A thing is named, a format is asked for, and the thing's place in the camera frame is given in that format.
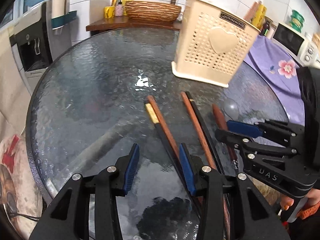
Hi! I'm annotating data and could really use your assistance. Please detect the dog print cushion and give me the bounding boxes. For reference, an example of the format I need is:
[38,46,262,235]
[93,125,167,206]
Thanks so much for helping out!
[1,134,43,239]

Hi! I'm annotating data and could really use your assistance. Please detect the cream perforated utensil holder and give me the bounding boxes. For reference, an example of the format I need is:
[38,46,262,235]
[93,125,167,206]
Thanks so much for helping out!
[171,0,259,88]

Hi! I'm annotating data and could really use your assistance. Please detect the brown wooden chopstick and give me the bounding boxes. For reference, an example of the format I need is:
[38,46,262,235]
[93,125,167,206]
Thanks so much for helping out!
[147,95,179,158]
[247,0,263,23]
[244,2,258,23]
[181,92,217,170]

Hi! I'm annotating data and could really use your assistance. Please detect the beige fabric cover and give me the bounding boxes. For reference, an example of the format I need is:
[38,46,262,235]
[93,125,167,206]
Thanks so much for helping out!
[0,29,30,139]

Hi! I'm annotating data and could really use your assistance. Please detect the wooden side counter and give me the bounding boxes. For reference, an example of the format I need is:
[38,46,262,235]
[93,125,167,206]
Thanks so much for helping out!
[86,16,182,33]

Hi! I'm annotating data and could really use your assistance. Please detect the purple floral cloth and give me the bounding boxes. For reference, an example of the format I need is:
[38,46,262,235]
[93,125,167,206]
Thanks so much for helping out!
[244,35,305,125]

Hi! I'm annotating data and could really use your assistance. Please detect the wooden-handled metal spoon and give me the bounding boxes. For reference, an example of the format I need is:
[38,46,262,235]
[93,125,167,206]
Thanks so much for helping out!
[212,104,239,170]

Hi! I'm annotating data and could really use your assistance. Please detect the woven pattern basin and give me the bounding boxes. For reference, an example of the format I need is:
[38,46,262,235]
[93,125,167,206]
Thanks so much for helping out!
[124,1,182,23]

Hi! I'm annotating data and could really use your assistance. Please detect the round glass table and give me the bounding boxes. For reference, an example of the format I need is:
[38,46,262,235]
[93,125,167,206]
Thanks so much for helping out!
[26,28,288,239]

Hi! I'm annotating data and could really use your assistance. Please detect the yellow roll package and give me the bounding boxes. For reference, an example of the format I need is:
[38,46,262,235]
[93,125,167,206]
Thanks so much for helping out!
[251,4,267,29]

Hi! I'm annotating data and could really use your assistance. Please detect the yellow cup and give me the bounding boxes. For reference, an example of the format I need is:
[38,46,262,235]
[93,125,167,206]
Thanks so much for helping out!
[104,6,116,19]

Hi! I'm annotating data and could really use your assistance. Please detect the green bowl stack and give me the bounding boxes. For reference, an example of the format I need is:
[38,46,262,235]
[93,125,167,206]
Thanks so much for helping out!
[289,10,305,33]

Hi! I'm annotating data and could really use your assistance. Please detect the paper cup stack holder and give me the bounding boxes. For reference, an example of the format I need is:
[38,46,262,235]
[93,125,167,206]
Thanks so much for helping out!
[51,0,77,35]

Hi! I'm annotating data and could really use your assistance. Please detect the water dispenser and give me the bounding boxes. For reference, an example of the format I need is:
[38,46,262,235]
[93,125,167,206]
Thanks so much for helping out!
[10,0,72,94]

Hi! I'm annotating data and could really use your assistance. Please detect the black chopstick gold band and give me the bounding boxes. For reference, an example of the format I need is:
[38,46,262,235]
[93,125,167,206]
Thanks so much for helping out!
[144,100,184,183]

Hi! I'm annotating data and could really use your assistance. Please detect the white microwave oven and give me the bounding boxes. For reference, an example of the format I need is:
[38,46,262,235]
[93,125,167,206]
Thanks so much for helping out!
[271,23,319,69]

